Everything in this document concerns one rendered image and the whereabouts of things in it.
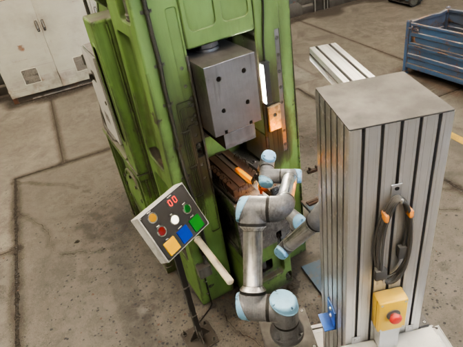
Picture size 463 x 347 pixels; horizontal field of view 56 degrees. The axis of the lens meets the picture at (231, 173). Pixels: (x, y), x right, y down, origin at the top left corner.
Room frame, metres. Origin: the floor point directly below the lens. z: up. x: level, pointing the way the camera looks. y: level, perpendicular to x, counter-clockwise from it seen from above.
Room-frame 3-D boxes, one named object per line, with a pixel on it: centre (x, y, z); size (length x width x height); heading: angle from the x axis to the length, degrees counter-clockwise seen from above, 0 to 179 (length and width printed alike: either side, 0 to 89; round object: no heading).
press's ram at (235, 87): (2.35, -0.04, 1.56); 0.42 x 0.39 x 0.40; 24
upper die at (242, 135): (2.33, 0.00, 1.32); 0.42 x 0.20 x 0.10; 24
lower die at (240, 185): (2.33, 0.00, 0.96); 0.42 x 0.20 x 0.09; 24
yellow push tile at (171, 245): (1.68, 0.36, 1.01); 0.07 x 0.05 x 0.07; 139
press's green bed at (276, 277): (2.36, -0.04, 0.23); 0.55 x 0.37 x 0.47; 24
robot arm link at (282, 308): (1.20, -0.12, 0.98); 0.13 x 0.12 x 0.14; 74
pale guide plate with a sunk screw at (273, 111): (2.39, -0.32, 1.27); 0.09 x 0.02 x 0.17; 114
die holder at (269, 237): (2.36, -0.04, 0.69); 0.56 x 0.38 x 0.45; 24
